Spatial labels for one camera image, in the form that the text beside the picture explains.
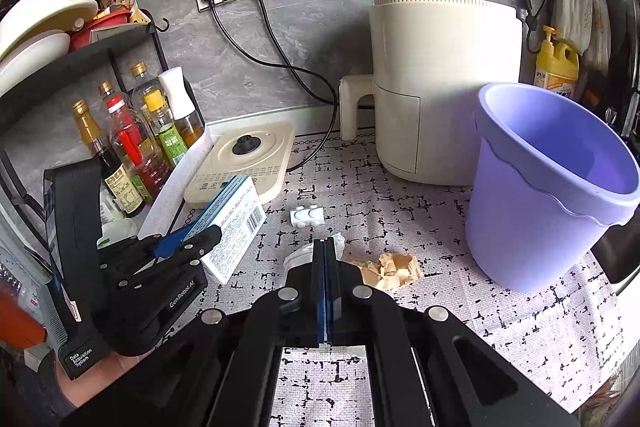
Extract white plastic blister pack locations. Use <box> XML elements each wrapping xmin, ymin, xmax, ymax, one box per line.
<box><xmin>290</xmin><ymin>205</ymin><xmax>326</xmax><ymax>228</ymax></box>

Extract small brown paper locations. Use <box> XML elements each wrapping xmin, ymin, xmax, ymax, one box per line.
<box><xmin>352</xmin><ymin>253</ymin><xmax>422</xmax><ymax>291</ymax></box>

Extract light blue carton box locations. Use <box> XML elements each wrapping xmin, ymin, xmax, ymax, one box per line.
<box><xmin>183</xmin><ymin>176</ymin><xmax>266</xmax><ymax>284</ymax></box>

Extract white tissue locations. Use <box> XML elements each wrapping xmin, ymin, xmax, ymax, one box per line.
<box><xmin>283</xmin><ymin>233</ymin><xmax>346</xmax><ymax>272</ymax></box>

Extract person left hand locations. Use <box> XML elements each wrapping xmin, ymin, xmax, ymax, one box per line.
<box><xmin>54</xmin><ymin>352</ymin><xmax>145</xmax><ymax>407</ymax></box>

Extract white plastic container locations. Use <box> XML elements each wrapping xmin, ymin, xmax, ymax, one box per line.
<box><xmin>96</xmin><ymin>218</ymin><xmax>138</xmax><ymax>249</ymax></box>

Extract dark soy sauce bottle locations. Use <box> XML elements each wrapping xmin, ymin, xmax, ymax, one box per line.
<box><xmin>72</xmin><ymin>98</ymin><xmax>145</xmax><ymax>218</ymax></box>

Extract cream induction cooker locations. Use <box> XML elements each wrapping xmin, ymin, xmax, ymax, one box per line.
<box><xmin>183</xmin><ymin>122</ymin><xmax>295</xmax><ymax>208</ymax></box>

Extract red cap oil bottle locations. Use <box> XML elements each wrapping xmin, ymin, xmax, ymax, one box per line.
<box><xmin>104</xmin><ymin>93</ymin><xmax>170</xmax><ymax>202</ymax></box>

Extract yellow cap green label bottle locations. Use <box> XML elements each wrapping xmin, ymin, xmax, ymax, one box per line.
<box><xmin>143</xmin><ymin>89</ymin><xmax>188</xmax><ymax>167</ymax></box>

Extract gold cap clear bottle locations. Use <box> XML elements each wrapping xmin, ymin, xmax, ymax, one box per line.
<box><xmin>131</xmin><ymin>61</ymin><xmax>162</xmax><ymax>109</ymax></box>

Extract white top oil dispenser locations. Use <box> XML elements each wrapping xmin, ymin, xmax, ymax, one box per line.
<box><xmin>158</xmin><ymin>66</ymin><xmax>205</xmax><ymax>148</ymax></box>

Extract cream air fryer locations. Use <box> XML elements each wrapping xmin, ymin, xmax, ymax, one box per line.
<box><xmin>340</xmin><ymin>0</ymin><xmax>522</xmax><ymax>186</ymax></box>

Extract purple plastic bucket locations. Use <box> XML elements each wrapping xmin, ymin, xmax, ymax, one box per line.
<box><xmin>465</xmin><ymin>83</ymin><xmax>639</xmax><ymax>293</ymax></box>

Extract white patterned table mat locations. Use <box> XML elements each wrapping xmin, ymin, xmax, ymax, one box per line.
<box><xmin>183</xmin><ymin>130</ymin><xmax>639</xmax><ymax>411</ymax></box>

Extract black condiment shelf rack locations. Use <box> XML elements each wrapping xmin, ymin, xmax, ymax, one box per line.
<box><xmin>0</xmin><ymin>0</ymin><xmax>172</xmax><ymax>228</ymax></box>

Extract red bowl on shelf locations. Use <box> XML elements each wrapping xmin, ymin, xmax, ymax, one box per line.
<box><xmin>68</xmin><ymin>6</ymin><xmax>130</xmax><ymax>53</ymax></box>

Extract white stacked bowls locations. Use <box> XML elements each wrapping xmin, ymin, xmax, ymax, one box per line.
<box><xmin>1</xmin><ymin>0</ymin><xmax>99</xmax><ymax>95</ymax></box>

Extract yellow detergent bottle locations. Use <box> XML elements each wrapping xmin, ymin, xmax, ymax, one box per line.
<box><xmin>534</xmin><ymin>25</ymin><xmax>579</xmax><ymax>98</ymax></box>

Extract hanging white bags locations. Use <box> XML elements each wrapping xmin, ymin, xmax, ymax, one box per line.
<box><xmin>551</xmin><ymin>0</ymin><xmax>612</xmax><ymax>74</ymax></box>

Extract black power cable right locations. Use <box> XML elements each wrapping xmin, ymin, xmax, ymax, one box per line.
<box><xmin>244</xmin><ymin>0</ymin><xmax>342</xmax><ymax>172</ymax></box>

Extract black power cable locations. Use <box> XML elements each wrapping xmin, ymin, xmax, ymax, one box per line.
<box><xmin>199</xmin><ymin>0</ymin><xmax>342</xmax><ymax>105</ymax></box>
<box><xmin>244</xmin><ymin>0</ymin><xmax>342</xmax><ymax>172</ymax></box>

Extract black power cable left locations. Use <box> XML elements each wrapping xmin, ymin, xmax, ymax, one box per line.
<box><xmin>199</xmin><ymin>0</ymin><xmax>342</xmax><ymax>105</ymax></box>

